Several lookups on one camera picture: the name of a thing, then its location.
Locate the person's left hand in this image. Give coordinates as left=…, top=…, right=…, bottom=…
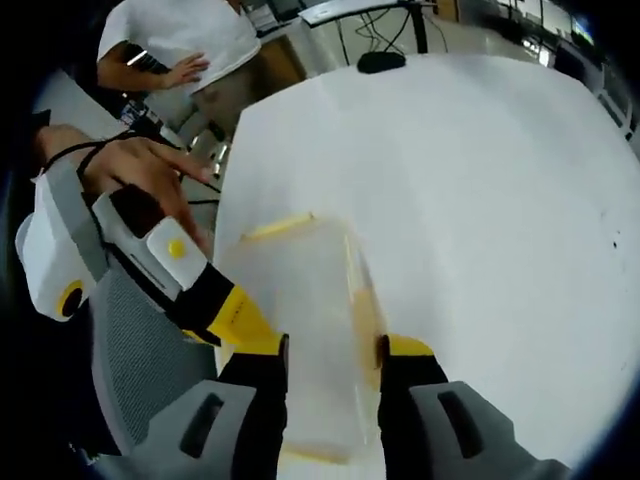
left=82, top=137, right=215, bottom=251

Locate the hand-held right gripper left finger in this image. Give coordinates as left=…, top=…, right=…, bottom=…
left=127, top=332, right=291, bottom=480

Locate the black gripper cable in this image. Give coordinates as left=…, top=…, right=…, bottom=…
left=43, top=141, right=131, bottom=177

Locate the wooden cabinet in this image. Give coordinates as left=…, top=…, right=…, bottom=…
left=257, top=32, right=307, bottom=86

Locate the black object on table edge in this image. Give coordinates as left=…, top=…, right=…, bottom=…
left=357, top=0, right=431, bottom=75

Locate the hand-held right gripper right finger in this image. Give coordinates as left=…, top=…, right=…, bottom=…
left=377, top=333, right=571, bottom=480

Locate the black floor cable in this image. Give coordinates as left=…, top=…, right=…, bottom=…
left=182, top=169, right=222, bottom=207

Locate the clear box with yellow buckles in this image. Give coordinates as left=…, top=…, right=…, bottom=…
left=214, top=212, right=390, bottom=466

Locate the grey mesh office chair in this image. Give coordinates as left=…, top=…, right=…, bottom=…
left=89, top=269, right=221, bottom=456

